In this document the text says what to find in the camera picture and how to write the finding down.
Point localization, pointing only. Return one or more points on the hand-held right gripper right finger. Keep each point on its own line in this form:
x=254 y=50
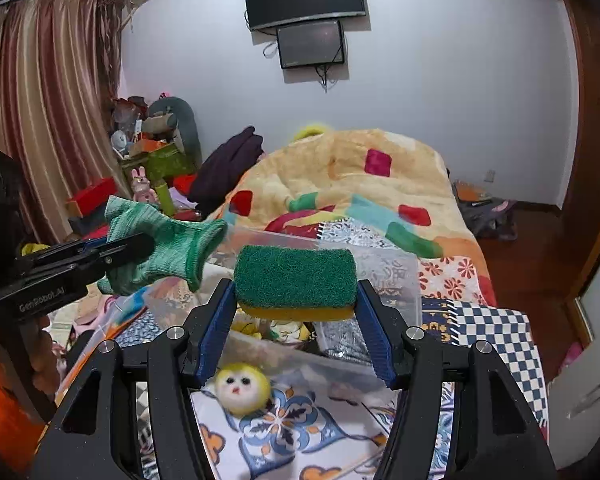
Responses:
x=377 y=332

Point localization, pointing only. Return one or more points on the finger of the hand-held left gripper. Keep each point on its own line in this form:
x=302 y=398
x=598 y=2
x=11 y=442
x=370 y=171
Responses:
x=70 y=272
x=115 y=248

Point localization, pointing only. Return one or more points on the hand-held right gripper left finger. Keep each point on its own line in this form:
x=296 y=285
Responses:
x=214 y=332

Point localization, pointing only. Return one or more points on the clear plastic storage box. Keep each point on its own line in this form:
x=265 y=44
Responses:
x=375 y=280

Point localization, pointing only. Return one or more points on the green knitted sock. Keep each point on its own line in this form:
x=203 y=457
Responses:
x=167 y=252

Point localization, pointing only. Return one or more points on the green and yellow sponge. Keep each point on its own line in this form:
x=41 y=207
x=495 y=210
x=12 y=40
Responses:
x=295 y=280

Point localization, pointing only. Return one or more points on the person's left forearm orange sleeve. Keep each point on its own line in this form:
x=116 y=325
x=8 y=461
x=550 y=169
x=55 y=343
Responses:
x=5 y=425

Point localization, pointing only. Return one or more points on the yellow soft toy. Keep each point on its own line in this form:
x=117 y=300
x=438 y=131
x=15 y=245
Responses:
x=260 y=330

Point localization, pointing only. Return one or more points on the person's left hand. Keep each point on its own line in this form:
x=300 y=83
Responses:
x=47 y=360

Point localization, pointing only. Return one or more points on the silver steel wool scrubber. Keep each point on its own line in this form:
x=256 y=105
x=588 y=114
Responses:
x=345 y=337

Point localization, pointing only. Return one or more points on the red box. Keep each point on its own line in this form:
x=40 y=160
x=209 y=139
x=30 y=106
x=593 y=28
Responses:
x=92 y=199

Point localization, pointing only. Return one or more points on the yellow plush ball with face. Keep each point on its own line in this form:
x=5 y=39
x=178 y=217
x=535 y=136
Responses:
x=242 y=387

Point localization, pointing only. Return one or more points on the pink bunny figure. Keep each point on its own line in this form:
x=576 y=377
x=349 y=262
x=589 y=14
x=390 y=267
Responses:
x=142 y=185

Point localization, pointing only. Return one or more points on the green gift box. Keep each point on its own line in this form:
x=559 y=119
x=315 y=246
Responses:
x=167 y=160

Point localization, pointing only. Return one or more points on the blue white checkered cloth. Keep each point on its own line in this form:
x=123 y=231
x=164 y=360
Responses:
x=500 y=355

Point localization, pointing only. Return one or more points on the floral printed bedsheet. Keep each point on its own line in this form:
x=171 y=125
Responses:
x=290 y=435

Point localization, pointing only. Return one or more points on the dark purple garment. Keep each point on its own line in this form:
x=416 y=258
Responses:
x=227 y=170

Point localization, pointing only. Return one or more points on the grey plush toy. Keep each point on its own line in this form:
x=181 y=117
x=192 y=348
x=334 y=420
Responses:
x=177 y=120

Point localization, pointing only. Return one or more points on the orange patchwork fleece blanket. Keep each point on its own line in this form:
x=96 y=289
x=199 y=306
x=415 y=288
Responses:
x=360 y=185

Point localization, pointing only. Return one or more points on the striped brown curtain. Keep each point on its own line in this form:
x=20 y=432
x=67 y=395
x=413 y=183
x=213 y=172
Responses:
x=40 y=110

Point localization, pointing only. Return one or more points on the grey bag on floor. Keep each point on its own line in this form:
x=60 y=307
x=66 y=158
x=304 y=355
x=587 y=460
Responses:
x=490 y=217

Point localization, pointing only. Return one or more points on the yellow green plush toy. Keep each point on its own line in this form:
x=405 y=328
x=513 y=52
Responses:
x=311 y=131

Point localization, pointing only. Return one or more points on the white cabinet door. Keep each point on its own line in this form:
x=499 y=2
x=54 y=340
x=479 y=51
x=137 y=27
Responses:
x=587 y=375

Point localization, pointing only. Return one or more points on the white wall socket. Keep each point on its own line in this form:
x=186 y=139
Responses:
x=490 y=176

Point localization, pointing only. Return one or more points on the small black wall monitor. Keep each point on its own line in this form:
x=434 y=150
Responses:
x=311 y=42

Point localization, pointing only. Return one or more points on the wooden door frame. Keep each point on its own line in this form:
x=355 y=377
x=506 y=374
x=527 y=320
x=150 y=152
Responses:
x=587 y=125

